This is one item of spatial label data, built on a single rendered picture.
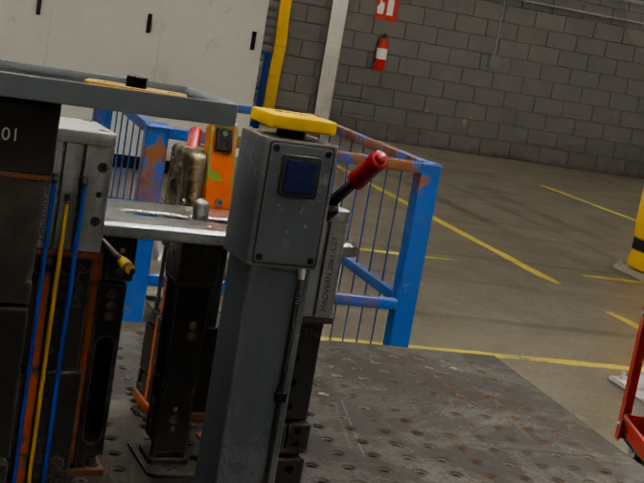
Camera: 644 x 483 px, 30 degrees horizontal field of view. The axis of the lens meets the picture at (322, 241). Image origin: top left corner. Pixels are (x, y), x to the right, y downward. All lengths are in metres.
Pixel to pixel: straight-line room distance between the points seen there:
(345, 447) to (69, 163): 0.66
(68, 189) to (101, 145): 0.05
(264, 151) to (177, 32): 8.16
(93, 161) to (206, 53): 8.09
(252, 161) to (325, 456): 0.63
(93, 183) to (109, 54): 7.98
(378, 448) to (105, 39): 7.62
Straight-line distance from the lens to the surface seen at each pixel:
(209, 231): 1.32
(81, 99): 0.94
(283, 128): 1.03
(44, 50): 9.09
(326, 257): 1.24
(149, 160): 3.03
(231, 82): 9.27
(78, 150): 1.14
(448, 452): 1.69
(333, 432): 1.68
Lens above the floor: 1.23
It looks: 10 degrees down
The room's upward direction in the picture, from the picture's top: 10 degrees clockwise
